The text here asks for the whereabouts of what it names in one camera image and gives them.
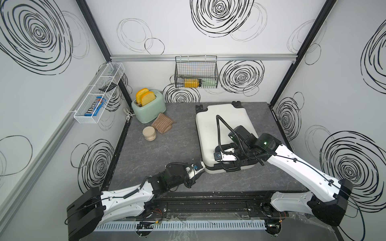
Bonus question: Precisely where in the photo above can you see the white hard-shell suitcase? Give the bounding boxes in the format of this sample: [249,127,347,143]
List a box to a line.
[195,101,258,174]

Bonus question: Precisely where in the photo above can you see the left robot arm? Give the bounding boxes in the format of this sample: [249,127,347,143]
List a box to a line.
[65,162,205,241]

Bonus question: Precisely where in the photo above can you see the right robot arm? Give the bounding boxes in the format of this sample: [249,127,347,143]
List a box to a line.
[214,126,353,227]

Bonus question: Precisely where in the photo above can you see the beige round jar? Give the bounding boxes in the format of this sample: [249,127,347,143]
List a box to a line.
[142,126,156,142]

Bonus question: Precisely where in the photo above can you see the brown striped cloth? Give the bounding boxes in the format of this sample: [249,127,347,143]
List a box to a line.
[151,113,175,134]

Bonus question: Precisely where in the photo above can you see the green item in basket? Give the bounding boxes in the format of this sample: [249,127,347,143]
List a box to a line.
[201,78,218,88]

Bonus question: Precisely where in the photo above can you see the mint green toaster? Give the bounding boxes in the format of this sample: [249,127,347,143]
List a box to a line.
[131,89,166,124]

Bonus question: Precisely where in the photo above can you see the yellow item in basket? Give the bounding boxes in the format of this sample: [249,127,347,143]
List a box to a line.
[184,78,201,88]

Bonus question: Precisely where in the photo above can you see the yellow toast slice front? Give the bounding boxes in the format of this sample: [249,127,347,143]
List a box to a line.
[140,91,156,106]

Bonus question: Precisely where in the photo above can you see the yellow toast slice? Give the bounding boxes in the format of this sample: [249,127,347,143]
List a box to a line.
[140,91,156,106]
[136,88,149,105]

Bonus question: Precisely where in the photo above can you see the yellow toast slice back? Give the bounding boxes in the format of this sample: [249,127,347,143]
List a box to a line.
[136,88,149,105]

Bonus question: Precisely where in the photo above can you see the blue candy packet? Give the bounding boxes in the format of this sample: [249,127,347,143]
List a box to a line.
[84,96,106,116]

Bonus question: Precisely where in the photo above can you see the black remote in shelf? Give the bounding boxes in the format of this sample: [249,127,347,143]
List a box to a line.
[99,83,117,93]

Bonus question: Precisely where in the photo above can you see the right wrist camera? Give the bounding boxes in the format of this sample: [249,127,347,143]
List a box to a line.
[214,148,237,162]

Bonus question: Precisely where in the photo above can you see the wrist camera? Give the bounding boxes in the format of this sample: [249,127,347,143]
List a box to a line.
[186,162,205,179]
[214,148,237,162]

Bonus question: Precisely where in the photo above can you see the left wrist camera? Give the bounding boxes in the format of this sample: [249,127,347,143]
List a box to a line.
[186,162,205,179]

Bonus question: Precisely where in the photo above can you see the white slotted cable duct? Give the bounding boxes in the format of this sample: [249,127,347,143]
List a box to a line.
[95,220,266,232]

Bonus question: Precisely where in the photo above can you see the black wire basket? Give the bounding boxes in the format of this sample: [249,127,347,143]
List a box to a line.
[174,55,219,88]

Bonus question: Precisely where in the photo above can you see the white wire shelf basket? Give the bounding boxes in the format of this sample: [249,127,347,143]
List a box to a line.
[73,62,125,124]

